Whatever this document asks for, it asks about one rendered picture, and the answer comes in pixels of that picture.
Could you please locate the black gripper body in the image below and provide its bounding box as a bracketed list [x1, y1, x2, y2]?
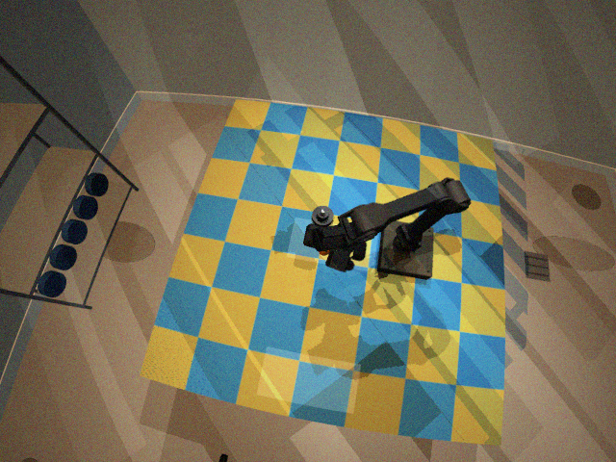
[303, 223, 367, 262]

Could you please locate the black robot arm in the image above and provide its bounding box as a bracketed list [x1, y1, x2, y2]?
[312, 177, 472, 272]

